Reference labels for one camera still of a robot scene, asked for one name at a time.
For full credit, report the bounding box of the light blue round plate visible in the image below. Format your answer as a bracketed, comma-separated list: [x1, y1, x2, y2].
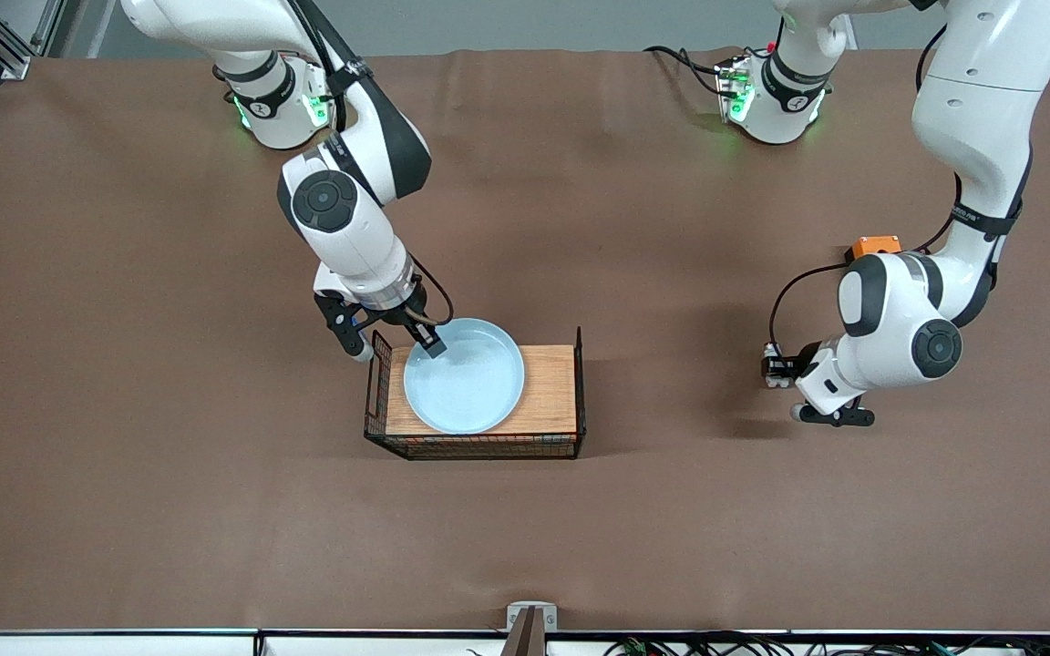
[403, 317, 526, 436]

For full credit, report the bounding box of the orange button box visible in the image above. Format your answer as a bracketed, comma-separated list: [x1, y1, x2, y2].
[849, 235, 902, 261]

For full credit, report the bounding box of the brown table cover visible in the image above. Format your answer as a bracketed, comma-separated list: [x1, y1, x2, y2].
[0, 46, 1050, 634]

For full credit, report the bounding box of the silver aluminium extrusion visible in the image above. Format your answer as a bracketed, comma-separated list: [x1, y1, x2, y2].
[28, 0, 70, 57]

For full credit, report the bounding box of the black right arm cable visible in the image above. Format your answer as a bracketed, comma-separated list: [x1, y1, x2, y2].
[411, 255, 456, 328]

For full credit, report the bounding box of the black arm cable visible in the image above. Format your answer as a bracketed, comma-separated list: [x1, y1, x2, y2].
[411, 255, 456, 328]
[768, 173, 963, 352]

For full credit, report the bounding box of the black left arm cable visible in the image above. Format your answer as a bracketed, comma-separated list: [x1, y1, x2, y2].
[768, 173, 963, 352]

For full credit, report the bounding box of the wire basket with wooden top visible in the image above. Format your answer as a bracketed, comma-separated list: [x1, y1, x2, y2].
[364, 326, 587, 461]

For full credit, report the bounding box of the black cable bundle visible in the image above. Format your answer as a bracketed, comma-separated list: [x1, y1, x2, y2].
[466, 630, 1050, 656]

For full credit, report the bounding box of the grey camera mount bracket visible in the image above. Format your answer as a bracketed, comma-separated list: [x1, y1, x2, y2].
[499, 601, 559, 656]

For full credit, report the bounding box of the black base cable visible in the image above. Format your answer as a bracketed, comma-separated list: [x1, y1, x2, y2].
[643, 44, 728, 97]

